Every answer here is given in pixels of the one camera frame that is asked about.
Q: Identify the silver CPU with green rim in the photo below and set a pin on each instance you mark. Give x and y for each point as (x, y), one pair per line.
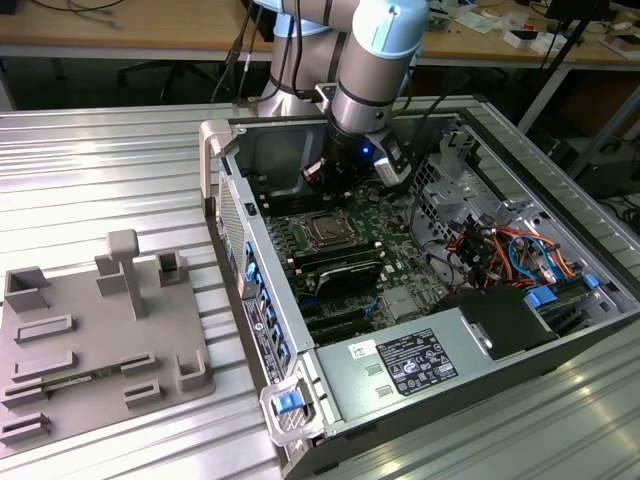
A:
(327, 228)

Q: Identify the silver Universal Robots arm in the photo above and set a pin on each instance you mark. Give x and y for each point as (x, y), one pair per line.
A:
(370, 75)

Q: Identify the CPU socket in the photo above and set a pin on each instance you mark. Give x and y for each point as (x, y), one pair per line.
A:
(300, 222)

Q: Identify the black expansion slot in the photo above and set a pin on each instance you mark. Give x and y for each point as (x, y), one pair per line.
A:
(342, 334)
(335, 320)

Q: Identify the silver perforated disk bay cage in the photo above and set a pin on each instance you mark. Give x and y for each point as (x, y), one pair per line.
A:
(450, 192)

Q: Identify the graphics card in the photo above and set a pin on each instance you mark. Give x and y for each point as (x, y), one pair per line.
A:
(350, 280)

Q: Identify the green motherboard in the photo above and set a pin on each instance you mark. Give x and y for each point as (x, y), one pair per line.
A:
(400, 270)

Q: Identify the silver chipset heatsink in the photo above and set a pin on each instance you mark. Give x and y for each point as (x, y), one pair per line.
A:
(400, 302)

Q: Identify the wooden office desk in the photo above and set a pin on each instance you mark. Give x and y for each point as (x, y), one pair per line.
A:
(475, 47)
(150, 25)

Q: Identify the small white box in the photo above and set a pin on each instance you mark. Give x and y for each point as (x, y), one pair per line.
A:
(515, 42)

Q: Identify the black plastic shroud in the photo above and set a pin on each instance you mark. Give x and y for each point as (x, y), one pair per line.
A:
(500, 315)

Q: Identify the silver power supply with label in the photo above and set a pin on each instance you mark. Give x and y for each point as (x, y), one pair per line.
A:
(345, 380)

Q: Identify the blue case latch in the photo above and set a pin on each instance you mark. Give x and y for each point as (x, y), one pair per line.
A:
(285, 402)

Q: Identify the grey metal PC case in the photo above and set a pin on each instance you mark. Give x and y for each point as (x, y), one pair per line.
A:
(475, 400)

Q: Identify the grey plastic parts rack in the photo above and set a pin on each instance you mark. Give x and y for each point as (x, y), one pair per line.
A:
(100, 320)

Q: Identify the green RAM stick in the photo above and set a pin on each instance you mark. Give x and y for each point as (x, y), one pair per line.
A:
(82, 377)

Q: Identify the small dark wrist camera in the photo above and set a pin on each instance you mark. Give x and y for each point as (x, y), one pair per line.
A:
(312, 172)

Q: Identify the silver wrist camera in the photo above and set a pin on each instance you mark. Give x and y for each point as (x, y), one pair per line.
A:
(390, 170)

